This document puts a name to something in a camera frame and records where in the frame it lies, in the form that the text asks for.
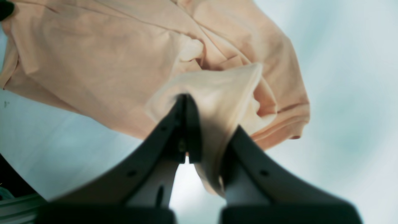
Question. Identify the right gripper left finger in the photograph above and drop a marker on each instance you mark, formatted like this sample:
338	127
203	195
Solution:
137	190

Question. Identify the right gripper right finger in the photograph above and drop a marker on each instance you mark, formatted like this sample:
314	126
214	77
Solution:
259	191

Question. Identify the peach T-shirt with emoji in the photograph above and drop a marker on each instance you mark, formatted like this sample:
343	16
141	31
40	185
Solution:
124	62

